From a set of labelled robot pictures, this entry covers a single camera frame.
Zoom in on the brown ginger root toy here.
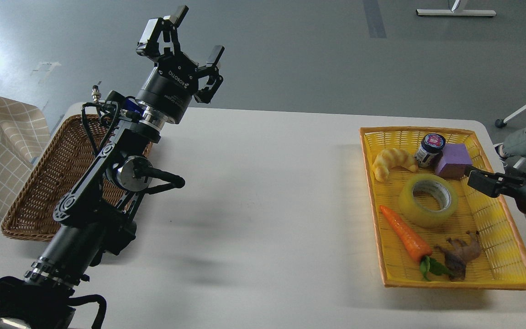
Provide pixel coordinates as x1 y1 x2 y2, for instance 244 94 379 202
434 231 482 281

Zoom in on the toy croissant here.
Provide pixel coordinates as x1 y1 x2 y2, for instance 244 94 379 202
372 148 418 182

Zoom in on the white stand base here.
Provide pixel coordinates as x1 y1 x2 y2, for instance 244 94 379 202
416 0 497 17

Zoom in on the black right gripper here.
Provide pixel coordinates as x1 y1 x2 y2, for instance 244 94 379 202
465 166 526 215

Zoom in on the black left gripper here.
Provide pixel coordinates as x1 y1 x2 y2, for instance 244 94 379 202
135 5 225 124

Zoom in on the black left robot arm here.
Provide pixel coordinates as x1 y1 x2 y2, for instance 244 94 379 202
0 5 225 329

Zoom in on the yellow tape roll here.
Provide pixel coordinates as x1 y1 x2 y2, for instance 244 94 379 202
397 174 458 228

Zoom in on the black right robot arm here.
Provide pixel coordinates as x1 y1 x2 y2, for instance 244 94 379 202
465 165 526 215

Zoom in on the small dark jar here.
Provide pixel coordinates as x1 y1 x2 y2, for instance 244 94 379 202
415 133 446 167

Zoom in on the yellow woven tray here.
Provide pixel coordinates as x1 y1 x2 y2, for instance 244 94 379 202
359 127 526 290

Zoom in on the toy orange carrot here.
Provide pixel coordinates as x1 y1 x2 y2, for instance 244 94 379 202
379 205 453 281

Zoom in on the purple foam block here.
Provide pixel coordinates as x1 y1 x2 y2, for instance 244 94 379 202
434 143 473 180

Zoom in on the brown wicker basket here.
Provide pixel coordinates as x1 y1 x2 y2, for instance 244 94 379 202
1 114 154 241

